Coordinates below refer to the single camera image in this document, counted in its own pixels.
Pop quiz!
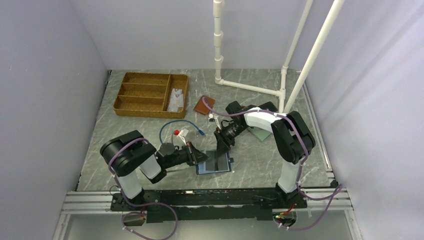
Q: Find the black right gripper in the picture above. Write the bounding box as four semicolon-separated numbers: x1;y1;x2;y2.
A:
213;122;247;158

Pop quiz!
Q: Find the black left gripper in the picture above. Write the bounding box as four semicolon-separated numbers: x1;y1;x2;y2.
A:
164;141;212;169

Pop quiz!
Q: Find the grey card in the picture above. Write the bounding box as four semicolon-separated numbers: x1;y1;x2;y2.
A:
204;150;229;172

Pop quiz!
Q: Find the blue leather card holder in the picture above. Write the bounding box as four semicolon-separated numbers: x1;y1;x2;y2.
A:
196;150;234;175

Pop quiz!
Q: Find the white credit card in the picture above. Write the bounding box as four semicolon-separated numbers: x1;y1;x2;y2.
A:
171;88;183;98
169;94;184;106
167;101;184;112

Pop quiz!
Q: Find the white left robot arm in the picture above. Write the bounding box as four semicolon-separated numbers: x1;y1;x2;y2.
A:
99;130;210;210

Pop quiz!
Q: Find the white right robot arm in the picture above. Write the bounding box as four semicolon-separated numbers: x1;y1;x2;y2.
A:
213;101;316;208

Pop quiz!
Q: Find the brown leather card holder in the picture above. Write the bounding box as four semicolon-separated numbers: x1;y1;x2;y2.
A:
193;95;215;116

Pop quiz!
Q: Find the black leather card holder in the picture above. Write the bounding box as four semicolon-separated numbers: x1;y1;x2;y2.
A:
258;101;278;113

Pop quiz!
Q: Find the wicker cutlery tray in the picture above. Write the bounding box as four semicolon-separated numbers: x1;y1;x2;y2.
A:
113;72;189;119

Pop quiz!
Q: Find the blue ethernet cable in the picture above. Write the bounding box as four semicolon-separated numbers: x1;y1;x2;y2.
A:
158;119;206;144

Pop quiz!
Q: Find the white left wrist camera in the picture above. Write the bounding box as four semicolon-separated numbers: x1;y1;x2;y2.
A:
172;128;190;146

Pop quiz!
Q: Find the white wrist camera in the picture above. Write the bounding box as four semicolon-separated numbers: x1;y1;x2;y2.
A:
207;113;220;128
172;128;190;146

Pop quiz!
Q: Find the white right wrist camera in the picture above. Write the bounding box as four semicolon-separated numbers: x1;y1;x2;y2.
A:
207;113;220;128

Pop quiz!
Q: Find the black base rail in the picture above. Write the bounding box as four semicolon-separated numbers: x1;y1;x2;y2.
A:
110;187;308;223

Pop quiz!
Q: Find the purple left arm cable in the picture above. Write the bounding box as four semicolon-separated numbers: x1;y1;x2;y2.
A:
107;137;179;240

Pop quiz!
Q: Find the white pvc pipe frame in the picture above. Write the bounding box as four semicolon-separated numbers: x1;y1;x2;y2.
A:
212;0;346;114

